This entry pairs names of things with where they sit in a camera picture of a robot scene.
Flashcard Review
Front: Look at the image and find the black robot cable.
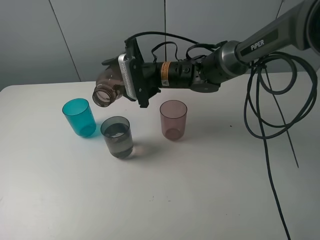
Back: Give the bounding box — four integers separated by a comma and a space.
124, 31, 320, 240

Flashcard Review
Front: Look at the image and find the grey transparent cup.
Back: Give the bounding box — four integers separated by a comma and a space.
100, 116, 134, 159

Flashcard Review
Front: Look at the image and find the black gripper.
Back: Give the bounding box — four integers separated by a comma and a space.
124, 37, 198, 108

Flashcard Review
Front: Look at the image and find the teal transparent cup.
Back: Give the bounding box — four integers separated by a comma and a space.
62, 98, 97, 138

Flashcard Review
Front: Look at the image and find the pink transparent cup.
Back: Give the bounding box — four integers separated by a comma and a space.
159, 100, 188, 141

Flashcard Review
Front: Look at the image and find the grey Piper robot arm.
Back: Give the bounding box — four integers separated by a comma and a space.
118, 0, 320, 108

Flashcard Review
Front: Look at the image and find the brown transparent water bottle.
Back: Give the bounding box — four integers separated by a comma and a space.
92, 58, 130, 108

